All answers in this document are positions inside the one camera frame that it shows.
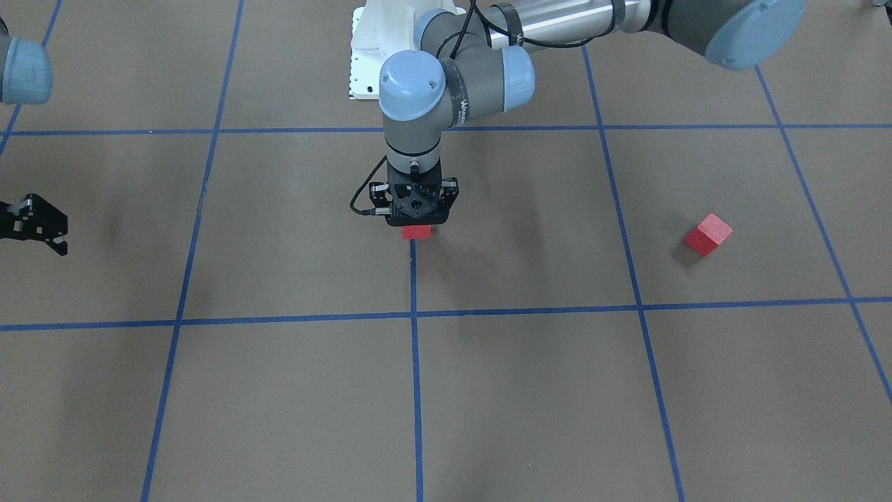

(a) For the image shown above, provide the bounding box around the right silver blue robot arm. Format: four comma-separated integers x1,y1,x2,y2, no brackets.
1,20,69,257

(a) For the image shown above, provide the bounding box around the red cube near block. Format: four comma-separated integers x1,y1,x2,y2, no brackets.
683,213,733,257

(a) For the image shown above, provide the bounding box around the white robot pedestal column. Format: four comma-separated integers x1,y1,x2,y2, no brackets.
348,1,466,100

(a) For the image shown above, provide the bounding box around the brown paper table mat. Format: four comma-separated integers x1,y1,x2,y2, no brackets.
2,1,891,501

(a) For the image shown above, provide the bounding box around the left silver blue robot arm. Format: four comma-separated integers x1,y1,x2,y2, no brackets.
379,1,805,176

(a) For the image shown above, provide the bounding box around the red cube block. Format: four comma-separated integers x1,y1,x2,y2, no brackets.
683,213,733,257
401,225,433,241

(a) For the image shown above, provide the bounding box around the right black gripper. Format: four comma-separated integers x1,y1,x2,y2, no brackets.
1,194,69,257

